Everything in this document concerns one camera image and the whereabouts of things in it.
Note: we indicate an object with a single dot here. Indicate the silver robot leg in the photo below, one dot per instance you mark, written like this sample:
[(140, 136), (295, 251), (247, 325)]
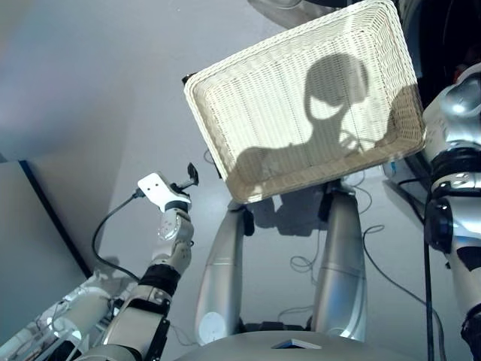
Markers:
[(221, 278), (342, 270)]

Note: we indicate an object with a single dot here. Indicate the silver robot torso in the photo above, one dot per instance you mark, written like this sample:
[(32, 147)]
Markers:
[(285, 347)]

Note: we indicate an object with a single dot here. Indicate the black edged wall panel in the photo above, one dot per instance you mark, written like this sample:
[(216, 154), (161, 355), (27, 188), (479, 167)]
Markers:
[(49, 218)]

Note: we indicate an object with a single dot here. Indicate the small white floor box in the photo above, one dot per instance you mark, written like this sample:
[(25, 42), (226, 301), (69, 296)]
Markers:
[(394, 169)]

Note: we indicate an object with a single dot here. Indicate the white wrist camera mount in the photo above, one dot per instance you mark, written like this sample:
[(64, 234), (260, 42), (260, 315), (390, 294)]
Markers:
[(156, 190)]

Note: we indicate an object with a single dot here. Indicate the pale woven laundry basket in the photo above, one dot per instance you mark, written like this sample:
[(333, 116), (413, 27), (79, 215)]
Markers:
[(270, 113)]

